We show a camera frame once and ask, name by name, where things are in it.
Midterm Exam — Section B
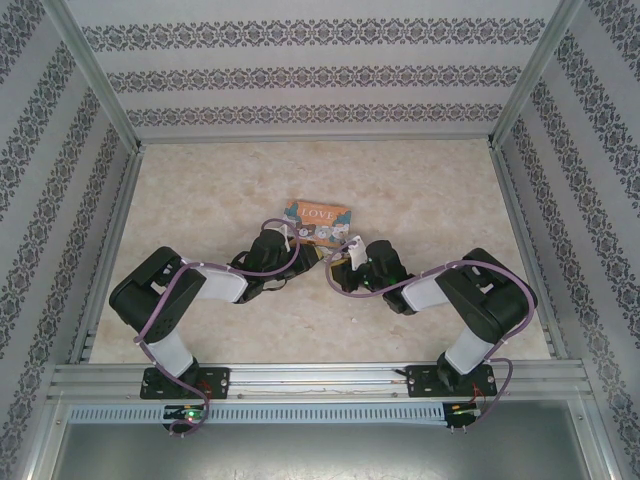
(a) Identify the left controller board green light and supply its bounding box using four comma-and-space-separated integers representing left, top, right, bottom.
162, 404, 209, 422

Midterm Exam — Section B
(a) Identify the grey metal shelf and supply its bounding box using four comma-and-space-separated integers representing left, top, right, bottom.
29, 399, 616, 480

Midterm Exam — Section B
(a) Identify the orange LOVE bear box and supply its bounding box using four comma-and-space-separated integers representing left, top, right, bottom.
282, 198, 357, 250

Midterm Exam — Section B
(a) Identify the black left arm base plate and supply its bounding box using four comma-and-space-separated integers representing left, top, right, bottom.
139, 366, 232, 401

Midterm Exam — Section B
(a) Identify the aluminium side rail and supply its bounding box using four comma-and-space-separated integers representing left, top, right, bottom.
488, 138, 569, 360
69, 144, 146, 364

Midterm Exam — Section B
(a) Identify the grey slotted cable duct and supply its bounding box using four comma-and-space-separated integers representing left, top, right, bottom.
67, 403, 449, 427

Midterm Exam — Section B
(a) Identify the aluminium mounting rail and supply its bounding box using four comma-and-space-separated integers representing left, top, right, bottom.
49, 362, 594, 401

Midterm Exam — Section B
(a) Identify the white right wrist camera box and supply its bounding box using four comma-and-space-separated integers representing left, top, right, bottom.
347, 234, 370, 271

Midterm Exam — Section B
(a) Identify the aluminium wall-foot rail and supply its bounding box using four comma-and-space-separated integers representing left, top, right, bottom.
137, 132, 496, 147

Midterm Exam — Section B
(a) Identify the aluminium frame post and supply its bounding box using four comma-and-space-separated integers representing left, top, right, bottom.
489, 0, 586, 149
42, 0, 141, 151

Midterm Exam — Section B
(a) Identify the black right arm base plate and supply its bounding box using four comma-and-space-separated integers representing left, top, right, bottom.
402, 364, 499, 400

